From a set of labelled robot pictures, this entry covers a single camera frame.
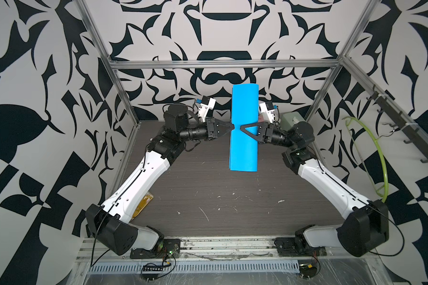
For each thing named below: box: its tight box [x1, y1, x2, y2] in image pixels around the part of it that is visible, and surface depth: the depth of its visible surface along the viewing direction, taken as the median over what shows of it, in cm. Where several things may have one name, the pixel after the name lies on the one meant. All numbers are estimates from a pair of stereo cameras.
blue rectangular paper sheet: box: [228, 83, 260, 173], surface depth 62 cm
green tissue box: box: [280, 111, 307, 132], surface depth 114 cm
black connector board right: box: [299, 263, 317, 279], surface depth 73 cm
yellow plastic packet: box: [131, 191, 154, 220], surface depth 87 cm
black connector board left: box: [141, 264, 164, 281], surface depth 74 cm
